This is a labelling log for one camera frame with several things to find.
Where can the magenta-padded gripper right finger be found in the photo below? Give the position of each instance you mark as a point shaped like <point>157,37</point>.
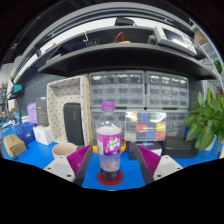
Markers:
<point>166,166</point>

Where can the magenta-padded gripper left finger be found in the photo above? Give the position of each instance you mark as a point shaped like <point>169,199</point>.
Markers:
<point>60,166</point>

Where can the purple-capped clear drink bottle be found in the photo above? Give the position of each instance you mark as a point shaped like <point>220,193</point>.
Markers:
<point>108,141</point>

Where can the beige patterned ceramic mug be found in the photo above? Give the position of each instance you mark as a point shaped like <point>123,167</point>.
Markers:
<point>63,150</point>

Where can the black flat case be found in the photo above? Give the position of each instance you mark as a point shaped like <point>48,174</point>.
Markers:
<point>180,146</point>

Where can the white cardboard box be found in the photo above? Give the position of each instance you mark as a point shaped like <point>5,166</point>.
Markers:
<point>43,135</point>

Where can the black rectangular speaker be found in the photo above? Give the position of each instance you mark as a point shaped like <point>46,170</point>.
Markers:
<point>73,123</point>

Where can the blue plastic box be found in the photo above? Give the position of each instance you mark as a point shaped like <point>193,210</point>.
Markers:
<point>25,131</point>

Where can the brown cardboard box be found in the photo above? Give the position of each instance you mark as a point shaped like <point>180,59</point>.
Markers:
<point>14,146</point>

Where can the flat round red coaster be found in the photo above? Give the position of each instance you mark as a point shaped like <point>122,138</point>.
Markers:
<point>115,181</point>

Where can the dark grey flat box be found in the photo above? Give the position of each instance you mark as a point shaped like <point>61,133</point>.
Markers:
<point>42,111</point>

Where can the green leafy potted plant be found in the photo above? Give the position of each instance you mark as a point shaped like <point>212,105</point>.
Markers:
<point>203,120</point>

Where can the beige dotted storage tray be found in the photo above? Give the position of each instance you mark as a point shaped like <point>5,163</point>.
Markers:
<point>56,106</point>

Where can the purple soft pouch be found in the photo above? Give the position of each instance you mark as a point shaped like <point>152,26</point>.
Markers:
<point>32,113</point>

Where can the dark grey shelf unit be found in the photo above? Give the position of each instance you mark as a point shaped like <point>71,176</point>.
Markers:
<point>126,56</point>

